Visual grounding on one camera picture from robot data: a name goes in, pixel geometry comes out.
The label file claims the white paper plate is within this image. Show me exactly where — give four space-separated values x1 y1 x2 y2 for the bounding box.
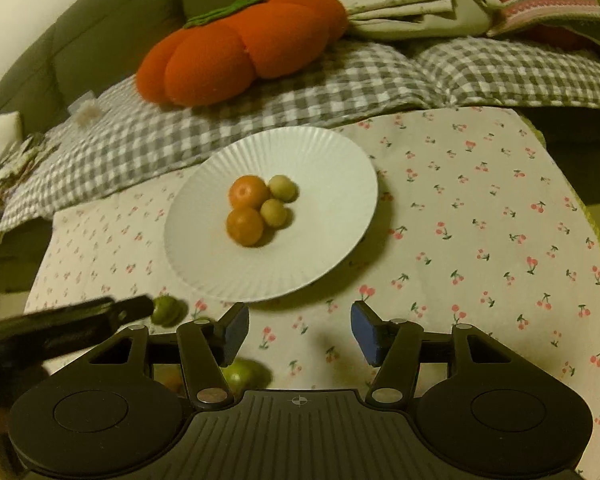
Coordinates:
163 126 379 304

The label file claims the white paper tag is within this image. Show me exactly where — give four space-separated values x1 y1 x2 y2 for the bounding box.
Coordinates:
69 92 102 129

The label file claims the grey checked blanket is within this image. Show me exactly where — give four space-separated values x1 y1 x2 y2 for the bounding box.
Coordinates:
0 37 600 253

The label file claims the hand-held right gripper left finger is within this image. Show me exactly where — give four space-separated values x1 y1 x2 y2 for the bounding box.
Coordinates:
87 302 251 409

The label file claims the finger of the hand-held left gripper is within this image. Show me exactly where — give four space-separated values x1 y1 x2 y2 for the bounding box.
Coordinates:
111 294 156 325

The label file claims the green sofa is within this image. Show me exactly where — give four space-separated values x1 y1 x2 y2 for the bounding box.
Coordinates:
0 0 366 117

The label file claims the green round fruit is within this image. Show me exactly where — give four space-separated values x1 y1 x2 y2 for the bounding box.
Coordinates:
220 358 273 398
151 295 186 329

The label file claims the orange tangerine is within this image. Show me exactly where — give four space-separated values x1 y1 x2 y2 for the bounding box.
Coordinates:
228 174 271 210
226 207 265 247

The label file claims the cherry print cloth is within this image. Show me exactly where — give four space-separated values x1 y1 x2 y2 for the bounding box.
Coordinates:
22 105 600 480

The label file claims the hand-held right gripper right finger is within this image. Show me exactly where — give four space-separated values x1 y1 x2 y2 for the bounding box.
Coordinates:
350 301 513 406

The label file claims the white embroidered pillow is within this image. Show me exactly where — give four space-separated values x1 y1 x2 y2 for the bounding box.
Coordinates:
0 110 25 187

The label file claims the dark floral cloth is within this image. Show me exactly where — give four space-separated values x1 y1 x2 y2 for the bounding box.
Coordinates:
0 131 62 255

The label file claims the yellow-green round fruit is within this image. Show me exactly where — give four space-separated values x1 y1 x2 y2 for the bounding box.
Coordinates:
259 198 289 228
269 175 298 202

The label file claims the orange pumpkin plush pillow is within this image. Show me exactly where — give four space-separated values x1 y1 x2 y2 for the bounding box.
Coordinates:
135 0 350 108

